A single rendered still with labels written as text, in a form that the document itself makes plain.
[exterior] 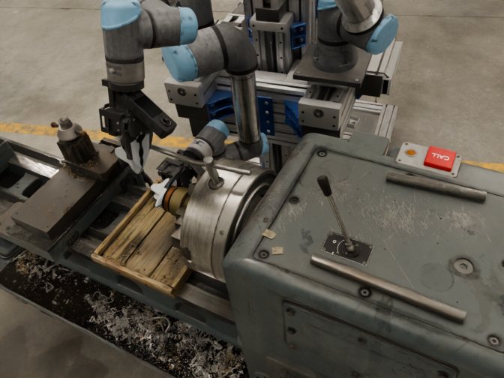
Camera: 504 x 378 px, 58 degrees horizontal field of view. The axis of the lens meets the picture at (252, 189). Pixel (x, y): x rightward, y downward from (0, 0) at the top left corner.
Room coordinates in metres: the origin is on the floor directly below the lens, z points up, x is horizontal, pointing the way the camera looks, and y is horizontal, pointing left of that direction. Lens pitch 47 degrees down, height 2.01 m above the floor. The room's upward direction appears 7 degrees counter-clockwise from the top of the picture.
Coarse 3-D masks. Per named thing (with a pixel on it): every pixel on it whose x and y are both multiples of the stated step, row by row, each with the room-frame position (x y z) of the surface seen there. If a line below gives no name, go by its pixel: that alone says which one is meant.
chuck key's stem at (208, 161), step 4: (208, 156) 0.76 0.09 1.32; (204, 160) 0.75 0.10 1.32; (208, 160) 0.74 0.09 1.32; (212, 160) 0.75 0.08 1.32; (208, 164) 0.74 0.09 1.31; (212, 164) 0.74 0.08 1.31; (208, 168) 0.74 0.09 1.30; (212, 168) 0.74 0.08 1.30; (208, 172) 0.75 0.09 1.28; (212, 172) 0.74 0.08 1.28; (216, 172) 0.75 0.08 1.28; (212, 176) 0.74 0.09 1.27; (216, 176) 0.75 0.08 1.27; (212, 180) 0.75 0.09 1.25; (216, 180) 0.75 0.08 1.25; (216, 184) 0.75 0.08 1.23
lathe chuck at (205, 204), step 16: (224, 160) 0.84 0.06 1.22; (240, 160) 0.86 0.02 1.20; (208, 176) 0.78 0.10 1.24; (224, 176) 0.77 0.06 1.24; (240, 176) 0.77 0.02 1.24; (208, 192) 0.74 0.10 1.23; (224, 192) 0.73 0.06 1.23; (192, 208) 0.71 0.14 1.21; (208, 208) 0.70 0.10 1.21; (192, 224) 0.68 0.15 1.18; (208, 224) 0.67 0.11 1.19; (192, 240) 0.66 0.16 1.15; (208, 240) 0.64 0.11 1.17; (192, 256) 0.65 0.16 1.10; (208, 256) 0.63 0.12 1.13; (208, 272) 0.63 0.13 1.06
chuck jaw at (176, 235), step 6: (180, 210) 0.80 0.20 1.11; (180, 216) 0.78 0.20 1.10; (180, 222) 0.76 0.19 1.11; (180, 228) 0.73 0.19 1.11; (174, 234) 0.71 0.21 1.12; (180, 234) 0.71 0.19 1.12; (174, 240) 0.70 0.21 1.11; (174, 246) 0.70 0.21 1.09; (180, 246) 0.69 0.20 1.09; (186, 252) 0.67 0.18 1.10
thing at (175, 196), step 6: (174, 186) 0.89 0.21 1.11; (168, 192) 0.86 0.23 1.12; (174, 192) 0.86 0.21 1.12; (180, 192) 0.85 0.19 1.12; (186, 192) 0.85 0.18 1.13; (168, 198) 0.85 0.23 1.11; (174, 198) 0.84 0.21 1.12; (180, 198) 0.83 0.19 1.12; (186, 198) 0.84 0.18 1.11; (162, 204) 0.84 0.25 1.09; (168, 204) 0.84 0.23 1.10; (174, 204) 0.82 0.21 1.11; (180, 204) 0.82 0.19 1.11; (186, 204) 0.82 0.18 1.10; (168, 210) 0.83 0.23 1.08; (174, 210) 0.82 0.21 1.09
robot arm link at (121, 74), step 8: (112, 64) 0.80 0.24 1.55; (120, 64) 0.80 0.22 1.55; (128, 64) 0.80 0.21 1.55; (136, 64) 0.81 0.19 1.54; (144, 64) 0.83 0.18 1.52; (112, 72) 0.80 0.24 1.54; (120, 72) 0.80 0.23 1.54; (128, 72) 0.80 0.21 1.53; (136, 72) 0.80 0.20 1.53; (144, 72) 0.83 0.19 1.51; (112, 80) 0.80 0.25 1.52; (120, 80) 0.79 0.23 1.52; (128, 80) 0.79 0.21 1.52; (136, 80) 0.80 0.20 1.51
